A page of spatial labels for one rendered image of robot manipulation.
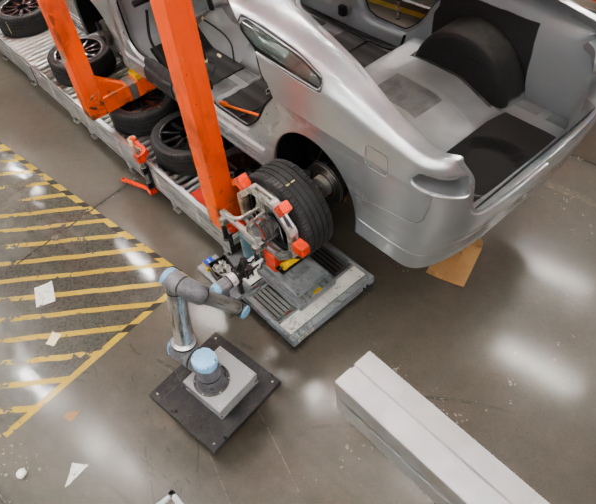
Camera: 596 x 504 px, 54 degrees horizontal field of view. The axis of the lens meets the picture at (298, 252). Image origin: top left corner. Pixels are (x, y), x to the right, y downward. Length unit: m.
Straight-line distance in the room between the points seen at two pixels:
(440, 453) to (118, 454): 3.43
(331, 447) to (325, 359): 0.63
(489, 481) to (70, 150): 5.83
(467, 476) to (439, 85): 3.98
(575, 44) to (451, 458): 3.82
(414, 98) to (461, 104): 0.35
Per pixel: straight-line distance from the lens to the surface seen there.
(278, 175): 3.72
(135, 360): 4.50
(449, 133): 4.42
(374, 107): 3.29
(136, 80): 5.81
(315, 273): 4.38
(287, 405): 4.09
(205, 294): 3.20
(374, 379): 0.96
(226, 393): 3.73
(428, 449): 0.92
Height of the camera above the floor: 3.67
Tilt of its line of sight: 50 degrees down
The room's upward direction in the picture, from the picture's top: 7 degrees counter-clockwise
